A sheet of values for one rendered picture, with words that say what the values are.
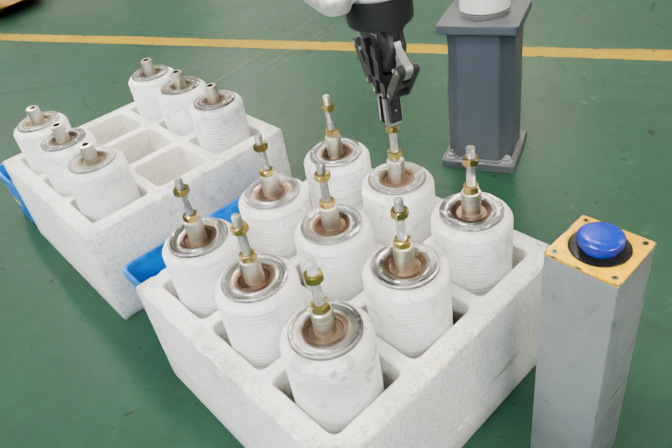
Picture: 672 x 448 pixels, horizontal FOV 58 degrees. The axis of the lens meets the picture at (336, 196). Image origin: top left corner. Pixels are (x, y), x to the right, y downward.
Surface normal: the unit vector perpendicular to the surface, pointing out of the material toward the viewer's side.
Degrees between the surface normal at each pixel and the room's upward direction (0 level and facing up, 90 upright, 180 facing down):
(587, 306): 90
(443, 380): 90
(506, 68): 90
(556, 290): 90
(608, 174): 0
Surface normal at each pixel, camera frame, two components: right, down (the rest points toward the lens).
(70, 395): -0.14, -0.81
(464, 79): -0.40, 0.57
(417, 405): 0.68, 0.34
